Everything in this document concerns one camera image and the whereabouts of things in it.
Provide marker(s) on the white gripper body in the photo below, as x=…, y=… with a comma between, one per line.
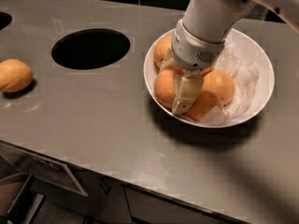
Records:
x=193, y=51

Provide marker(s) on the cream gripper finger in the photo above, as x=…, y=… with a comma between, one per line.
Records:
x=187, y=88
x=168, y=61

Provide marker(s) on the orange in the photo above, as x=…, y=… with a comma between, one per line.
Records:
x=207, y=70
x=164, y=86
x=162, y=50
x=221, y=83
x=205, y=101
x=15, y=75

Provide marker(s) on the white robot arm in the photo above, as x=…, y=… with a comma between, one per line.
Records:
x=200, y=35

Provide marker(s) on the orange bottom in bowl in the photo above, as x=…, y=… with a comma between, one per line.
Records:
x=205, y=101

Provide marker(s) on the white paper napkin in bowl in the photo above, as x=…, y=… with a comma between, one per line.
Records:
x=245, y=76

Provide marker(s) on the white ceramic bowl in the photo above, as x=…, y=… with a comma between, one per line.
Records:
x=249, y=51

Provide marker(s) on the dark cabinet drawer front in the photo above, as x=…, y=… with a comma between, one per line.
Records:
x=149, y=207

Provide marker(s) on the framed sign under counter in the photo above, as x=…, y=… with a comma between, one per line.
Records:
x=43, y=168

